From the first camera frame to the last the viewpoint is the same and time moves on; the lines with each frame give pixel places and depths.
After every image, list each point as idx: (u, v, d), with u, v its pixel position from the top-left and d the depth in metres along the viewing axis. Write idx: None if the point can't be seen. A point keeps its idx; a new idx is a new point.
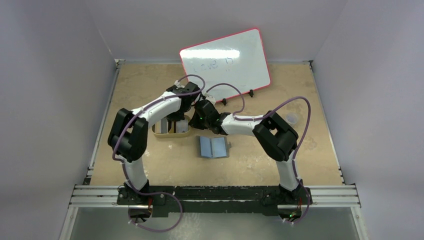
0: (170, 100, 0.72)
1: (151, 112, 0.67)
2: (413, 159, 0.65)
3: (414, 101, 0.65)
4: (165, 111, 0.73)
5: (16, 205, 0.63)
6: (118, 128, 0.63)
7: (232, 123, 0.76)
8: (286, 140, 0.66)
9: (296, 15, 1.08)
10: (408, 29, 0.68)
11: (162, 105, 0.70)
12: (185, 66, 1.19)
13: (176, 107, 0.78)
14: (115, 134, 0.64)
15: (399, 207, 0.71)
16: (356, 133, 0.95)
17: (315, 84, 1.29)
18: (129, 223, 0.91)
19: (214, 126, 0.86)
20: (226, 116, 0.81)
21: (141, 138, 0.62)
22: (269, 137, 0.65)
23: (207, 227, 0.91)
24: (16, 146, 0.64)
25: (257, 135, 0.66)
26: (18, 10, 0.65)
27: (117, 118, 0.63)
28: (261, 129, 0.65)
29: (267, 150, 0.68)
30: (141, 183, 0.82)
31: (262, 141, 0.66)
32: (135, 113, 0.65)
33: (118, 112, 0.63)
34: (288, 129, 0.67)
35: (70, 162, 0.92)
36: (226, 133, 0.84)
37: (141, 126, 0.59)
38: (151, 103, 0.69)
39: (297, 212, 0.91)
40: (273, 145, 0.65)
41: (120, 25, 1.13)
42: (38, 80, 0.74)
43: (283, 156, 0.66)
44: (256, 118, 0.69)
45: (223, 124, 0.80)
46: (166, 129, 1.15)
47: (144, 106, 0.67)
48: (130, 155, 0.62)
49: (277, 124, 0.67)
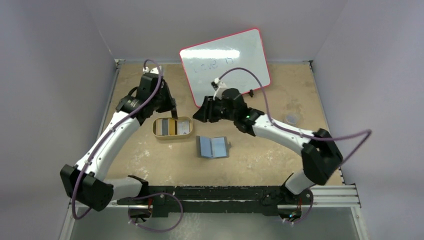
0: (121, 127, 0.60)
1: (100, 158, 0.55)
2: (413, 159, 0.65)
3: (415, 101, 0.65)
4: (123, 139, 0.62)
5: (16, 205, 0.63)
6: (68, 187, 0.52)
7: (270, 129, 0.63)
8: (331, 165, 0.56)
9: (297, 14, 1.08)
10: (408, 29, 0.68)
11: (113, 140, 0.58)
12: (185, 66, 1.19)
13: (137, 124, 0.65)
14: (69, 191, 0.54)
15: (399, 207, 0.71)
16: (356, 133, 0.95)
17: (315, 84, 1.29)
18: (130, 223, 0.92)
19: (241, 123, 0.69)
20: (259, 116, 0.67)
21: (101, 190, 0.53)
22: (319, 160, 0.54)
23: (207, 227, 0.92)
24: (16, 146, 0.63)
25: (304, 155, 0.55)
26: (18, 11, 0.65)
27: (63, 178, 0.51)
28: (310, 150, 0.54)
29: (306, 172, 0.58)
30: (136, 190, 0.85)
31: (307, 163, 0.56)
32: (81, 167, 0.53)
33: (60, 172, 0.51)
34: (335, 153, 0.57)
35: (69, 162, 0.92)
36: (254, 134, 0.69)
37: (91, 185, 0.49)
38: (97, 144, 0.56)
39: (297, 212, 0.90)
40: (321, 169, 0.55)
41: (119, 24, 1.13)
42: (39, 81, 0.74)
43: (325, 181, 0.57)
44: (306, 134, 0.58)
45: (255, 125, 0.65)
46: (167, 130, 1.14)
47: (89, 154, 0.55)
48: (96, 208, 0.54)
49: (326, 145, 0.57)
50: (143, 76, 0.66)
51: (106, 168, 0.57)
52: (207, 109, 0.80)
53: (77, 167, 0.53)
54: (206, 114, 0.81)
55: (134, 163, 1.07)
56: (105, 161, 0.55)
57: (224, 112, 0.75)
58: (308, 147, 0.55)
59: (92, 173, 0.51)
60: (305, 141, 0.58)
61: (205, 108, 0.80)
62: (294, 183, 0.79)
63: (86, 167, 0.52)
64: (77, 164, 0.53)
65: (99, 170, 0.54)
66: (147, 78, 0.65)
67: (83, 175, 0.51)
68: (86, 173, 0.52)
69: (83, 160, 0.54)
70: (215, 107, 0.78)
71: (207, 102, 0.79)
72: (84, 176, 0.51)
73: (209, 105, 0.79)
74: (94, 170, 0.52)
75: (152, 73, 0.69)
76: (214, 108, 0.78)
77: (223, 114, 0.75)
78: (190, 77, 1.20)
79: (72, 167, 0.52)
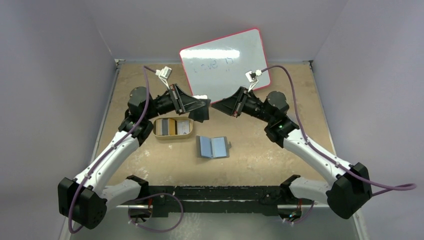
0: (122, 145, 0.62)
1: (99, 173, 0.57)
2: (413, 160, 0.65)
3: (415, 102, 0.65)
4: (123, 157, 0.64)
5: (15, 205, 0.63)
6: (64, 202, 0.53)
7: (303, 147, 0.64)
8: (359, 202, 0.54)
9: (297, 15, 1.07)
10: (408, 30, 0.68)
11: (113, 156, 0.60)
12: (185, 66, 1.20)
13: (137, 145, 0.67)
14: (63, 206, 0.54)
15: (399, 207, 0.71)
16: (356, 133, 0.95)
17: (315, 84, 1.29)
18: (130, 223, 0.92)
19: (273, 132, 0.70)
20: (292, 129, 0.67)
21: (96, 206, 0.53)
22: (349, 195, 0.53)
23: (207, 227, 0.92)
24: (16, 147, 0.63)
25: (334, 186, 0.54)
26: (17, 10, 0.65)
27: (60, 191, 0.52)
28: (343, 183, 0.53)
29: (332, 202, 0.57)
30: (135, 193, 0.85)
31: (336, 194, 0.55)
32: (80, 181, 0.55)
33: (59, 185, 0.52)
34: (367, 190, 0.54)
35: (69, 162, 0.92)
36: (282, 144, 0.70)
37: (89, 197, 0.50)
38: (98, 159, 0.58)
39: (297, 212, 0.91)
40: (348, 203, 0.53)
41: (119, 24, 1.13)
42: (38, 81, 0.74)
43: (348, 216, 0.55)
44: (342, 166, 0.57)
45: (287, 139, 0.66)
46: (167, 130, 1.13)
47: (89, 168, 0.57)
48: (88, 226, 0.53)
49: (360, 182, 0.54)
50: (129, 101, 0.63)
51: (103, 183, 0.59)
52: (239, 101, 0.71)
53: (75, 180, 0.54)
54: (236, 107, 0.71)
55: (134, 163, 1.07)
56: (103, 176, 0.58)
57: (257, 111, 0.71)
58: (341, 179, 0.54)
59: (91, 186, 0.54)
60: (338, 174, 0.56)
61: (238, 99, 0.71)
62: (301, 189, 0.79)
63: (85, 181, 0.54)
64: (77, 178, 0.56)
65: (98, 184, 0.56)
66: (133, 103, 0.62)
67: (82, 188, 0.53)
68: (85, 186, 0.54)
69: (83, 174, 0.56)
70: (248, 103, 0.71)
71: (242, 93, 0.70)
72: (83, 190, 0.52)
73: (242, 98, 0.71)
74: (93, 184, 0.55)
75: (139, 92, 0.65)
76: (246, 103, 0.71)
77: (256, 113, 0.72)
78: (190, 77, 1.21)
79: (72, 180, 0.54)
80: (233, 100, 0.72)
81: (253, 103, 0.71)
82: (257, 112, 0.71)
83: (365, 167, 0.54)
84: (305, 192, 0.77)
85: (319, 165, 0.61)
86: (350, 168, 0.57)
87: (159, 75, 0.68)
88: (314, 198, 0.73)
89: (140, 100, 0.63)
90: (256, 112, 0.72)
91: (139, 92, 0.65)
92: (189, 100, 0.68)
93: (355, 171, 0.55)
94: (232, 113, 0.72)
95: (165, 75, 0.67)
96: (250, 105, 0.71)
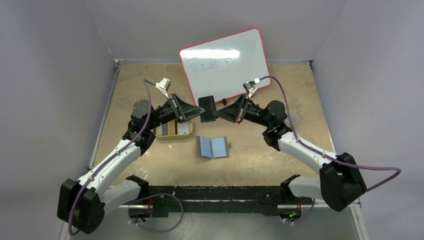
0: (126, 152, 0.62)
1: (102, 176, 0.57)
2: (414, 160, 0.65)
3: (415, 103, 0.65)
4: (125, 164, 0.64)
5: (15, 205, 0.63)
6: (64, 203, 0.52)
7: (294, 145, 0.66)
8: (352, 193, 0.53)
9: (296, 15, 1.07)
10: (409, 31, 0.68)
11: (115, 162, 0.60)
12: (185, 66, 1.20)
13: (138, 153, 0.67)
14: (62, 208, 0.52)
15: (401, 207, 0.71)
16: (356, 133, 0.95)
17: (314, 84, 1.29)
18: (130, 223, 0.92)
19: (270, 136, 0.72)
20: (286, 131, 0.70)
21: (95, 210, 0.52)
22: (339, 184, 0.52)
23: (207, 227, 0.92)
24: (16, 146, 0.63)
25: (322, 174, 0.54)
26: (17, 11, 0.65)
27: (61, 191, 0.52)
28: (329, 171, 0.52)
29: (325, 193, 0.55)
30: (135, 193, 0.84)
31: (326, 185, 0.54)
32: (83, 183, 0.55)
33: (61, 186, 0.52)
34: (358, 181, 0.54)
35: (69, 162, 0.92)
36: (279, 147, 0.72)
37: (90, 199, 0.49)
38: (102, 163, 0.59)
39: (297, 212, 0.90)
40: (338, 193, 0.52)
41: (119, 24, 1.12)
42: (38, 81, 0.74)
43: (342, 208, 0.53)
44: (328, 155, 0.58)
45: (280, 140, 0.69)
46: (167, 130, 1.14)
47: (93, 171, 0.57)
48: (86, 231, 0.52)
49: (348, 170, 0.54)
50: (132, 114, 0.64)
51: (104, 187, 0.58)
52: (241, 107, 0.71)
53: (78, 182, 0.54)
54: (239, 113, 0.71)
55: (134, 163, 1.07)
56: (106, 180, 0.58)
57: (258, 117, 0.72)
58: (328, 168, 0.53)
59: (93, 188, 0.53)
60: (324, 162, 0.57)
61: (240, 105, 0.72)
62: (301, 189, 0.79)
63: (88, 182, 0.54)
64: (81, 180, 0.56)
65: (100, 188, 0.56)
66: (136, 116, 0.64)
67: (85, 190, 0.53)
68: (87, 188, 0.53)
69: (86, 176, 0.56)
70: (249, 110, 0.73)
71: (243, 100, 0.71)
72: (85, 191, 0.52)
73: (244, 105, 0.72)
74: (95, 187, 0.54)
75: (142, 105, 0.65)
76: (247, 109, 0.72)
77: (257, 119, 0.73)
78: (190, 77, 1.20)
79: (74, 182, 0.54)
80: (235, 107, 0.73)
81: (254, 110, 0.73)
82: (258, 117, 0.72)
83: (351, 156, 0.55)
84: (303, 190, 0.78)
85: (309, 159, 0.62)
86: (336, 157, 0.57)
87: (158, 87, 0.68)
88: (313, 196, 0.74)
89: (142, 113, 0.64)
90: (257, 118, 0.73)
91: (142, 105, 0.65)
92: (189, 108, 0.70)
93: (341, 159, 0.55)
94: (235, 119, 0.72)
95: (164, 86, 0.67)
96: (252, 112, 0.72)
